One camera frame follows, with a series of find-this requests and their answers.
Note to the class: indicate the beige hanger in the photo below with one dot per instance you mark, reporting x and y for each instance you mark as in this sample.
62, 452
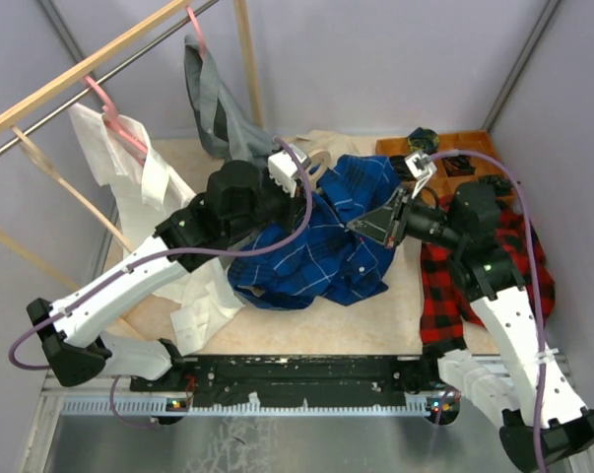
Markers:
45, 165
319, 162

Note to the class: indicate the pink hanger under grey shirt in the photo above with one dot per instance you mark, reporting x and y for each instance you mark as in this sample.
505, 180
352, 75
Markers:
202, 44

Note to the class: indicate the aluminium rail with cable duct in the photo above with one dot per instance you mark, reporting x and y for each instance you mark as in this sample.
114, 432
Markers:
91, 397

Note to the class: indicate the blue plaid shirt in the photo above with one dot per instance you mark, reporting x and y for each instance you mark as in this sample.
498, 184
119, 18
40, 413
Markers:
327, 260

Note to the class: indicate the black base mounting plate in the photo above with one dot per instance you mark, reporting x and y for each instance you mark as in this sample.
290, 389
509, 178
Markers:
293, 381

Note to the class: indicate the metal hanging rod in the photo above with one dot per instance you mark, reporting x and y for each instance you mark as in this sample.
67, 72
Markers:
104, 74

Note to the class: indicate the wooden clothes rack frame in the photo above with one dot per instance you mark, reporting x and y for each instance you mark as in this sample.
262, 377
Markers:
45, 230

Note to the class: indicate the black rolled cloth middle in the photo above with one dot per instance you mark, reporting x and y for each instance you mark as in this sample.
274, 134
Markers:
458, 166

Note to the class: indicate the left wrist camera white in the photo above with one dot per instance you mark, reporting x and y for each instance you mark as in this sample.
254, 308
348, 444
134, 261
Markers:
283, 170

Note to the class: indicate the dark rolled cloth right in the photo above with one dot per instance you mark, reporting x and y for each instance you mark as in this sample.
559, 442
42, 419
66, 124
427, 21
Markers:
500, 184

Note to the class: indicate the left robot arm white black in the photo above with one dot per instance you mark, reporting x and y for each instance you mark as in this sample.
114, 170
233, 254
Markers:
239, 200

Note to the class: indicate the beige hanger back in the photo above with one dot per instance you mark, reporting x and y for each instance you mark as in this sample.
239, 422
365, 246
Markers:
45, 165

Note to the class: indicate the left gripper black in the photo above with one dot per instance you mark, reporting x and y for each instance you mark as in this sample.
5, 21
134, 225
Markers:
295, 208

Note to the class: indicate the black rolled cloth left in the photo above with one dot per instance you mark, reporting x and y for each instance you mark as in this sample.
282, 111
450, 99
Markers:
401, 168

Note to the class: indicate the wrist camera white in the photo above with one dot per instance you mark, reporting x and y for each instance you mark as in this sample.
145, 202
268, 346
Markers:
283, 170
422, 168

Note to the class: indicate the beige shirt on table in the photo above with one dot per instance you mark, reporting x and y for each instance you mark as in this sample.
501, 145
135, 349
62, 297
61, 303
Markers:
336, 144

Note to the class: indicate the black rolled cloth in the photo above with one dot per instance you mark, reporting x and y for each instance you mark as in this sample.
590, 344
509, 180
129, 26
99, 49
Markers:
458, 166
401, 168

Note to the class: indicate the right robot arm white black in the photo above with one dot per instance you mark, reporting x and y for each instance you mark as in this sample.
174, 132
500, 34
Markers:
539, 417

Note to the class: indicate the red black plaid shirt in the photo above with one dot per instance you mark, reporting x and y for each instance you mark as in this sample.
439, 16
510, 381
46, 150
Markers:
494, 249

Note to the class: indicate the pink hanger under white shirt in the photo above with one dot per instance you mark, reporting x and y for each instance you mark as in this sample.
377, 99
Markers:
111, 119

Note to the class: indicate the grey shirt on hanger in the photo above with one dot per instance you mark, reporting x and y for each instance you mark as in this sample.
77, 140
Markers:
225, 132

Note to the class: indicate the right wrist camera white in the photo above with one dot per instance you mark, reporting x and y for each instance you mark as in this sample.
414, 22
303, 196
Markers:
422, 168

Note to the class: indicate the green blue rolled cloth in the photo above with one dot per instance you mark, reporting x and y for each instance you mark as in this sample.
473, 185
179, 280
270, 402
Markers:
423, 139

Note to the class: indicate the wooden compartment tray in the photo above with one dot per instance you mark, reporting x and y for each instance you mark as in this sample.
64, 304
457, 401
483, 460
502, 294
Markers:
441, 186

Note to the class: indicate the beige hanger front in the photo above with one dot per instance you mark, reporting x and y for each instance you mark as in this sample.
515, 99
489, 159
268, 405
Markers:
319, 162

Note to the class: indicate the white shirt on hanger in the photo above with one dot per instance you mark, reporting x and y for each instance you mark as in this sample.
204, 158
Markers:
145, 196

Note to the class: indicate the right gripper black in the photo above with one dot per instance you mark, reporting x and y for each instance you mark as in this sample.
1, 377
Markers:
376, 224

